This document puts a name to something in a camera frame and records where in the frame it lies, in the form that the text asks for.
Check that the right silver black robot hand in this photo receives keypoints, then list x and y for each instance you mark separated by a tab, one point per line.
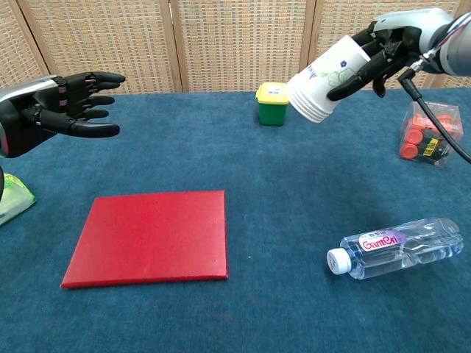
401	36

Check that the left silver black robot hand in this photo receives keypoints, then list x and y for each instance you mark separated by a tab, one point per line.
37	110

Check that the green tissue pack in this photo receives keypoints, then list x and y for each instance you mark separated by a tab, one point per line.
18	198

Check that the clear box of red caps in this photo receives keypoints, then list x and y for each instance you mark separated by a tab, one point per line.
416	136

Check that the green container with yellow lid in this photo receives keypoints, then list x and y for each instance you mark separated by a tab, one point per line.
272	110

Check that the flat red box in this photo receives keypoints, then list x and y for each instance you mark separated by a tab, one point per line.
147	239

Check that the woven bamboo folding screen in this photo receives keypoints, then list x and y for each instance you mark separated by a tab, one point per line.
221	44

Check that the clear plastic water bottle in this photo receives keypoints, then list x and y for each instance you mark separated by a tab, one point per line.
397	250

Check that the dark teal table mat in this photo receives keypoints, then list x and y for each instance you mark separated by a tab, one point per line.
257	312

